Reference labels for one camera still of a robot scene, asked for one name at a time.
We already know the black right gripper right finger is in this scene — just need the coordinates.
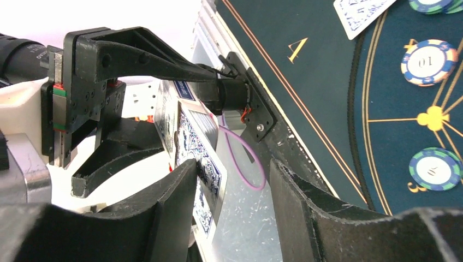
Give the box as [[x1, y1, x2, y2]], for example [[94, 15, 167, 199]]
[[270, 159, 462, 261]]

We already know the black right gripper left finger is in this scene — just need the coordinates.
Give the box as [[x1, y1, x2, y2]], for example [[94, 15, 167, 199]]
[[1, 159, 197, 261]]

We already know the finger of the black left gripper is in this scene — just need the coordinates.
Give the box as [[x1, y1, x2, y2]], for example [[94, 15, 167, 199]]
[[75, 27, 216, 82], [71, 118, 163, 198]]

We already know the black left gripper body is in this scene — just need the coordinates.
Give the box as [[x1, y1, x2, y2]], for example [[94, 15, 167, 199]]
[[40, 27, 127, 168]]

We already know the blue playing card box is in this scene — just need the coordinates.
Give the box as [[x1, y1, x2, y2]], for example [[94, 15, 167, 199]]
[[154, 80, 219, 168]]

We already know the blue backed playing card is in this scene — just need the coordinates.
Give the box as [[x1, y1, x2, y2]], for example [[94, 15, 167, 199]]
[[333, 0, 395, 40], [175, 107, 227, 240]]

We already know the green poker chip stack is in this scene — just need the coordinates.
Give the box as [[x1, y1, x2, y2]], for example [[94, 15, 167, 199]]
[[408, 147, 462, 191]]

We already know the orange poker chip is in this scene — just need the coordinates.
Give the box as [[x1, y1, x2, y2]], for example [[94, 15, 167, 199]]
[[408, 0, 462, 15]]

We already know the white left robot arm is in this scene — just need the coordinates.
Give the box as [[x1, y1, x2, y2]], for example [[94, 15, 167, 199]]
[[1, 27, 217, 203]]

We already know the round dark poker mat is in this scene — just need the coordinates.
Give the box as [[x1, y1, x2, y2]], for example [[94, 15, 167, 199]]
[[348, 1, 462, 215]]

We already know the dark green poker mat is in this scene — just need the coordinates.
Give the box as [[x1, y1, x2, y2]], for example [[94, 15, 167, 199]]
[[216, 1, 367, 207]]

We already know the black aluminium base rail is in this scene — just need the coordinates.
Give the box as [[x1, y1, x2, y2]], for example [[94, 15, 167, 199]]
[[192, 0, 341, 262]]

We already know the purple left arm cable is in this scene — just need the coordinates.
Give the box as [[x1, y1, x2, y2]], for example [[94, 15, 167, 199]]
[[218, 112, 268, 192]]

